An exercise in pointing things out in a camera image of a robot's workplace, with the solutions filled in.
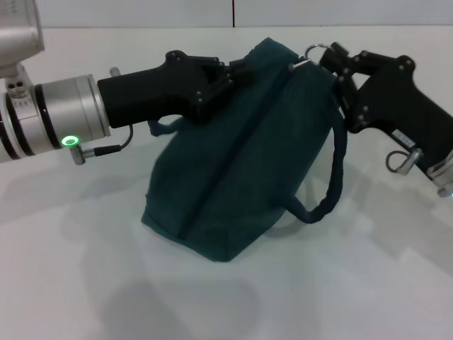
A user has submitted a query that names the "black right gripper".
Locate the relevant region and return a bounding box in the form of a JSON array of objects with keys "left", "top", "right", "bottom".
[{"left": 318, "top": 42, "right": 453, "bottom": 168}]

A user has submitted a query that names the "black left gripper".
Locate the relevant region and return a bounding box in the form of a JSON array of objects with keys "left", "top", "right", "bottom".
[{"left": 96, "top": 50, "right": 256, "bottom": 129}]

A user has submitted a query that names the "dark teal lunch bag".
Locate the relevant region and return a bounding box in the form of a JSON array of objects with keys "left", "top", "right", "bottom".
[{"left": 140, "top": 38, "right": 350, "bottom": 264}]

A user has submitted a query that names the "left arm cable with connector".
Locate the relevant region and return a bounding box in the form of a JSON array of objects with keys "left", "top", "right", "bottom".
[{"left": 69, "top": 123, "right": 134, "bottom": 166}]

